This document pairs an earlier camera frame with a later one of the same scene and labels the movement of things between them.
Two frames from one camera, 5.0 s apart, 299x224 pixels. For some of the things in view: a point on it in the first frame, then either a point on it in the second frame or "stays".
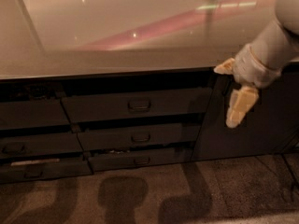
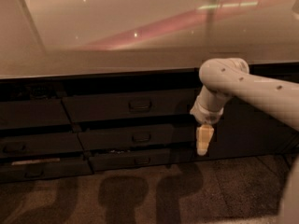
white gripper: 249,68 -> 206,116
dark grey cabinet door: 269,129 stays
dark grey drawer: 106,161 stays
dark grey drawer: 22,114 stays
